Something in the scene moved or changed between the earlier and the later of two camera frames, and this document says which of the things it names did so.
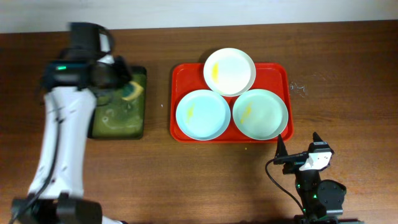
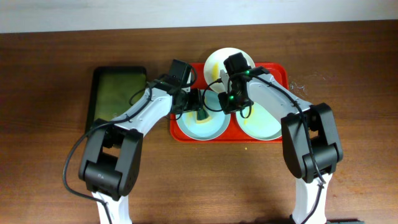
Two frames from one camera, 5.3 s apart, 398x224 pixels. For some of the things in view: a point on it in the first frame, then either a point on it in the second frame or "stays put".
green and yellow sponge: x=131 y=91 to x=202 y=116
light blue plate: x=203 y=115 stays put
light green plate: x=260 y=114 stays put
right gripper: x=291 y=163 to x=227 y=108
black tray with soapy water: x=119 y=112 stays put
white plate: x=229 y=72 stays put
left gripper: x=123 y=74 to x=193 y=101
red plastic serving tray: x=186 y=78 stays put
